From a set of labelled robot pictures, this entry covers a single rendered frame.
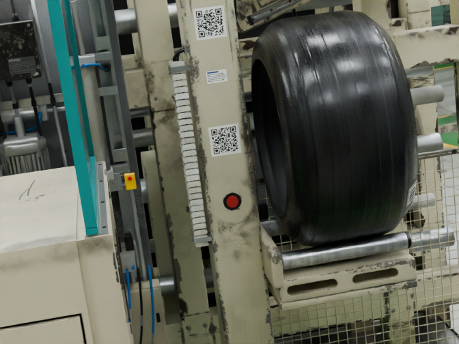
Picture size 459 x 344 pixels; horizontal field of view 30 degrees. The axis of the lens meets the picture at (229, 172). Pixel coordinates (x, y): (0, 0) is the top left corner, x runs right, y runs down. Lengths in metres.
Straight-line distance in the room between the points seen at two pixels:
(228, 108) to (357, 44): 0.35
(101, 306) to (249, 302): 0.95
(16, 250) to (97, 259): 0.12
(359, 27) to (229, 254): 0.66
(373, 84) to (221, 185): 0.46
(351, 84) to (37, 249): 0.94
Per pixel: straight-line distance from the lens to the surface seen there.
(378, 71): 2.02
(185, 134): 2.12
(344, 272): 2.18
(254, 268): 2.23
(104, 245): 1.33
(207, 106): 2.11
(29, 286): 1.35
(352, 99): 1.98
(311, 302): 2.19
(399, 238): 2.23
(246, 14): 2.51
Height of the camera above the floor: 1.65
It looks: 14 degrees down
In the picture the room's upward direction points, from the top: 7 degrees counter-clockwise
